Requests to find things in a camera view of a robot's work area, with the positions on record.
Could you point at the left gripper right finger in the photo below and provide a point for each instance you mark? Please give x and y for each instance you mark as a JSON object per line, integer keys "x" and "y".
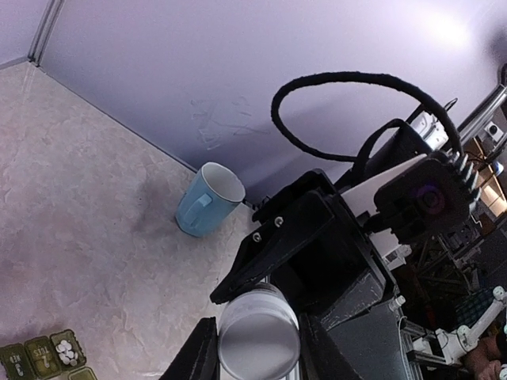
{"x": 364, "y": 348}

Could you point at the small white clear bottle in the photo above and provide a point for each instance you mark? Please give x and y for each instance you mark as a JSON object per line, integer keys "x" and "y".
{"x": 258, "y": 335}

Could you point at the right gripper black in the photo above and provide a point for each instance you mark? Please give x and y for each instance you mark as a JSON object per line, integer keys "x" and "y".
{"x": 318, "y": 256}

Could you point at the right aluminium corner post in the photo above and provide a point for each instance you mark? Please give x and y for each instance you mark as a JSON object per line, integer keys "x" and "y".
{"x": 44, "y": 30}

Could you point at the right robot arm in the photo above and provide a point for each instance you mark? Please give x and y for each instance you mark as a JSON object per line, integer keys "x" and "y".
{"x": 403, "y": 146}

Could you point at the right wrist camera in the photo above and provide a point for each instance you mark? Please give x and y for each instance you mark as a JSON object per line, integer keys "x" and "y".
{"x": 420, "y": 198}

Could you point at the light blue mug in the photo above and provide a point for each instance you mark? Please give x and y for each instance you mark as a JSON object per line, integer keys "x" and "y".
{"x": 213, "y": 194}

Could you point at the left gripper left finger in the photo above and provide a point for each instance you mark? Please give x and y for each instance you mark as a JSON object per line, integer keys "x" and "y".
{"x": 198, "y": 357}

